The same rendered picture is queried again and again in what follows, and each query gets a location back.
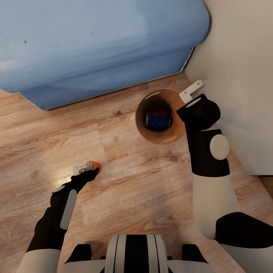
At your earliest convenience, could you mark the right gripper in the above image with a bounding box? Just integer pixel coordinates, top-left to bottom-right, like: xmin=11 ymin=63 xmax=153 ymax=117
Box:
xmin=176 ymin=94 xmax=207 ymax=122

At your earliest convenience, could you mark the trash can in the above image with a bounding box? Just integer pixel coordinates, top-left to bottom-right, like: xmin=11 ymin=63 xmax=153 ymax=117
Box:
xmin=135 ymin=88 xmax=186 ymax=145

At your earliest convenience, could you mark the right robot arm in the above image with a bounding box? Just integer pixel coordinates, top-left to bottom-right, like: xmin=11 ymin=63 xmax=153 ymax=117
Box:
xmin=176 ymin=80 xmax=273 ymax=273

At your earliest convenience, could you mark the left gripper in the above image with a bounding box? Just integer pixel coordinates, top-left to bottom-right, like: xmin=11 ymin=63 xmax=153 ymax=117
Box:
xmin=71 ymin=167 xmax=99 ymax=188

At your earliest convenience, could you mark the robot trunk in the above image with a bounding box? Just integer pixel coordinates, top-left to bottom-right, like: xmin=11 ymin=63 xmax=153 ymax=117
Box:
xmin=105 ymin=235 xmax=168 ymax=273

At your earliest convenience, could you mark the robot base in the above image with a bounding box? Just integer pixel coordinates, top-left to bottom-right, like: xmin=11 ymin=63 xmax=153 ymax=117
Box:
xmin=58 ymin=244 xmax=216 ymax=273

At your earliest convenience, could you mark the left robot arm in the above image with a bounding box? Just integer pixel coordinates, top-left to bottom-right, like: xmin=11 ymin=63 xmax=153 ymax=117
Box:
xmin=16 ymin=162 xmax=99 ymax=273

